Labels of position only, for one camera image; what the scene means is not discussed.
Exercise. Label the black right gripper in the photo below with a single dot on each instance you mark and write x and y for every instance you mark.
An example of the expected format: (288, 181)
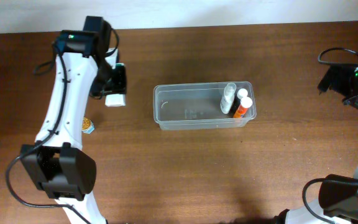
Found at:
(338, 83)

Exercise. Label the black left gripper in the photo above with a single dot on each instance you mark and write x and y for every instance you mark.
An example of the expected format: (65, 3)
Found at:
(120, 87)

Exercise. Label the green white medicine box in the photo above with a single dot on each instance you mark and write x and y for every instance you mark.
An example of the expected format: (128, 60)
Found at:
(115, 100)

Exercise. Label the small jar gold lid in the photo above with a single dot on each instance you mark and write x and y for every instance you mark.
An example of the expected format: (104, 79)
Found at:
(87, 126)

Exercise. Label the orange tablet tube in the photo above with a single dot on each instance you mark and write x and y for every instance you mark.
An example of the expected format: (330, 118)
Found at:
(245, 104)

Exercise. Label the black bottle white cap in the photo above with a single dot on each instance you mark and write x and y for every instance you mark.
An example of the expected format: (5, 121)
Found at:
(240, 94)

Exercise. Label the white tube bottle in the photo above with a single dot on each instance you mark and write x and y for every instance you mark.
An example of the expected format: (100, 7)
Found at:
(228, 97)

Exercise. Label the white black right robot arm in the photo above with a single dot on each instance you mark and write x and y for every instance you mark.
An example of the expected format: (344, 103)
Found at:
(334, 198)

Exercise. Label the clear plastic container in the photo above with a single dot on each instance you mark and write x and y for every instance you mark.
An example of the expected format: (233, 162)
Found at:
(195, 106)

